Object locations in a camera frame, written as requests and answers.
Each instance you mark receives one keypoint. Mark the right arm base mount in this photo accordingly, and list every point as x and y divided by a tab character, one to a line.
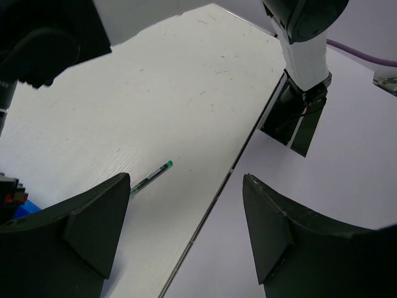
291	116

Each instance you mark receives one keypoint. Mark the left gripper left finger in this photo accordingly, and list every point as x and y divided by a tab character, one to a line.
68	249

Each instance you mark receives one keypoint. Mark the blue plastic divided tray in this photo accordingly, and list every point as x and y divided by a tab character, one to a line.
26	209

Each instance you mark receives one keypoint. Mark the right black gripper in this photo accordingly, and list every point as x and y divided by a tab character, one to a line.
13	195

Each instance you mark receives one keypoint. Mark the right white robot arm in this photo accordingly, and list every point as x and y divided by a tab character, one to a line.
41	39

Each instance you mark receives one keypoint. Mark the green refill pen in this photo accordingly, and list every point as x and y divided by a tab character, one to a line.
149	179

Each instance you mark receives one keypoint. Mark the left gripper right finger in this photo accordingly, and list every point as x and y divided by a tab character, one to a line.
299	252

